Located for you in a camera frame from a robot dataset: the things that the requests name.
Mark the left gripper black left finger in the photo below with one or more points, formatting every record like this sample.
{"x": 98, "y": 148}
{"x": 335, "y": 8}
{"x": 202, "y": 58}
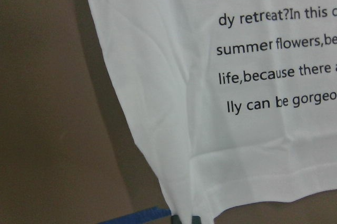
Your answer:
{"x": 175, "y": 219}

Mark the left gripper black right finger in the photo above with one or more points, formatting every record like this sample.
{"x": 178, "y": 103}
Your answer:
{"x": 196, "y": 220}

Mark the white long-sleeve printed shirt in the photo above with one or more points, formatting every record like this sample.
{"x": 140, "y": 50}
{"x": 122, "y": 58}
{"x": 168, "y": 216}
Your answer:
{"x": 231, "y": 101}

